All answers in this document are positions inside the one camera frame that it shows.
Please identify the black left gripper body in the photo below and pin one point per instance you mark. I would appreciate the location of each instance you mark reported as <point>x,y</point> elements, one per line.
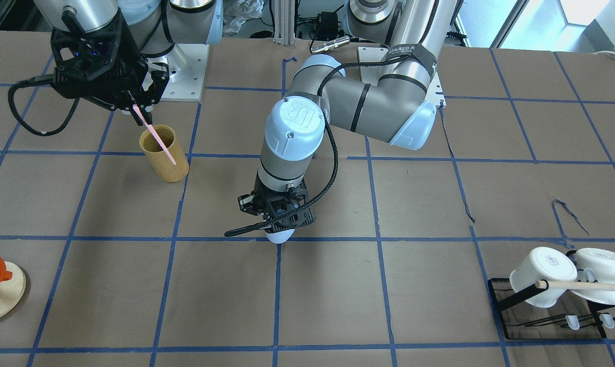
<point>246,203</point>

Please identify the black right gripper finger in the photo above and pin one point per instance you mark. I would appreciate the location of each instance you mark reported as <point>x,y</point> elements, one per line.
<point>150,83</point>

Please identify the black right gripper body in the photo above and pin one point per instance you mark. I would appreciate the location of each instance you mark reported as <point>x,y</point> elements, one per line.
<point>130,55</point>

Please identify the light blue plastic cup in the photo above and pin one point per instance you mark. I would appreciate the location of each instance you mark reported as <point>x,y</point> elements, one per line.
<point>279,237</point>

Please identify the pink chopstick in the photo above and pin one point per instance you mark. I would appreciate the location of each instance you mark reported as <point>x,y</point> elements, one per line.
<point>153,132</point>

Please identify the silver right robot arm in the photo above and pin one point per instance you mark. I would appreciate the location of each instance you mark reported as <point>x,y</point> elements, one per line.
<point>156,26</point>

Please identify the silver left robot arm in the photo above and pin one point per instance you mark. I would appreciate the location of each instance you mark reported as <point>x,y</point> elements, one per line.
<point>383,100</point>

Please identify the bamboo chopstick holder cup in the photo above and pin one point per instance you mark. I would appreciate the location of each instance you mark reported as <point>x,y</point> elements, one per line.
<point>169,162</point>

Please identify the silver connector plug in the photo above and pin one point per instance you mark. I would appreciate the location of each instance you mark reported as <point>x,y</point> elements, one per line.
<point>330,45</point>

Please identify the black power brick background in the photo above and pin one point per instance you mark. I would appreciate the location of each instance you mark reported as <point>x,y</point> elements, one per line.
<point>327,25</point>

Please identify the white mug near rack end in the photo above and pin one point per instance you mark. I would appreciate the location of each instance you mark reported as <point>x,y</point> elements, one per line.
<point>542,263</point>

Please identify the white mug far rack side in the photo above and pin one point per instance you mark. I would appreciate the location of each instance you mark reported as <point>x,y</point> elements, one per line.
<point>602,264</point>

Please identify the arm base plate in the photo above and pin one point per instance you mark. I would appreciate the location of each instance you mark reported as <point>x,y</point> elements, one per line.
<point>187,66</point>
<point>435,94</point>

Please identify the aluminium frame post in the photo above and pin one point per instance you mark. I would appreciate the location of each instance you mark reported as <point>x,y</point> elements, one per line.
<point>283,16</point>

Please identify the wooden rack handle rod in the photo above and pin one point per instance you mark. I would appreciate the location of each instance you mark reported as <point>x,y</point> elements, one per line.
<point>576,285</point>

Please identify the black wire mug rack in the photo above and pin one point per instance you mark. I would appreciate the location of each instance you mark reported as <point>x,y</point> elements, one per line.
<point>532,314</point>

